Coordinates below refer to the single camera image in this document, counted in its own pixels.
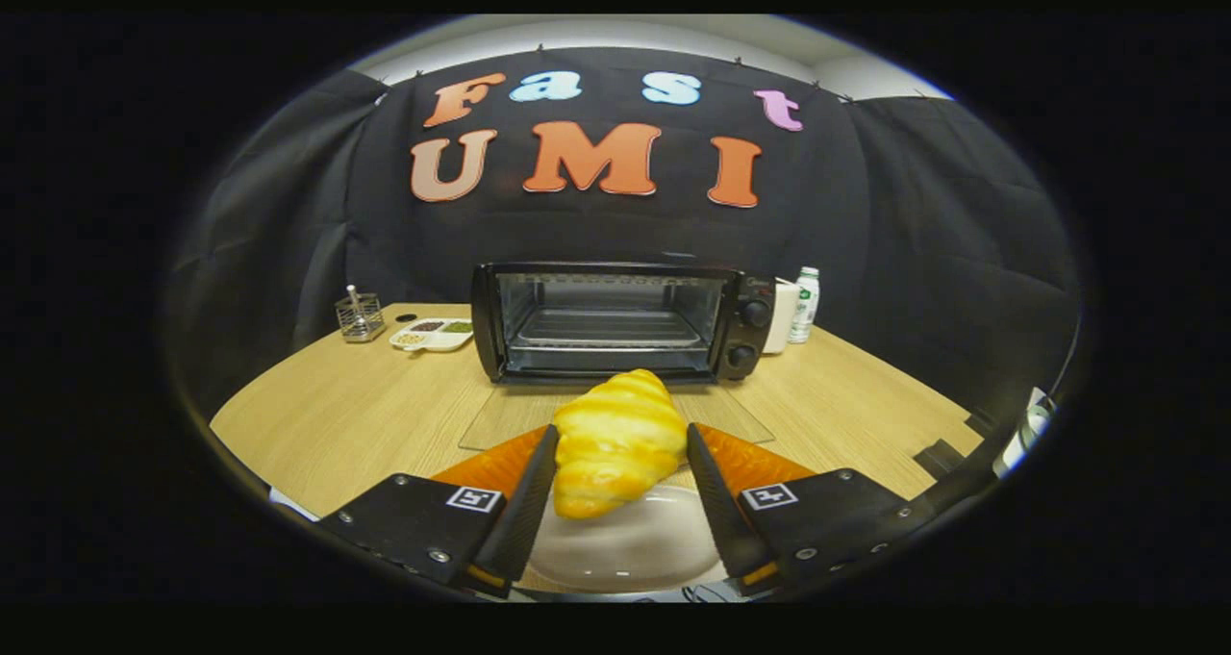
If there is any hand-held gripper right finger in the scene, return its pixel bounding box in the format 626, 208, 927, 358
686, 422, 939, 593

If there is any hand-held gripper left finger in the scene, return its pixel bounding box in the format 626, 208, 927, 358
317, 424, 561, 598

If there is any yellow croissant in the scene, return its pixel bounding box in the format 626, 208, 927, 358
551, 368, 688, 521

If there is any black toaster oven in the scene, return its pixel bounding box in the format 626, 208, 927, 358
460, 262, 776, 449

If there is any white oval plate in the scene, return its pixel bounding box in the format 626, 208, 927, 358
527, 482, 727, 595

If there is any white divided snack dish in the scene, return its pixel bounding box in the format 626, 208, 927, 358
389, 317, 474, 353

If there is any white countertop appliance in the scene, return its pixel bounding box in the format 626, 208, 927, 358
763, 280, 801, 355

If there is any white bottle with green label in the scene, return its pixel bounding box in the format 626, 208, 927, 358
788, 267, 821, 345

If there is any white paper sheet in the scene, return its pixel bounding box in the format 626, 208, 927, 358
269, 487, 318, 521

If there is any black backdrop cloth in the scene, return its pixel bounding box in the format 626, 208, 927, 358
163, 47, 1083, 416

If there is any wire mesh utensil holder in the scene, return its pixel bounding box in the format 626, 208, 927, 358
335, 285, 388, 343

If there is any white device with black cable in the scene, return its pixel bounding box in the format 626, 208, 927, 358
995, 386, 1059, 478

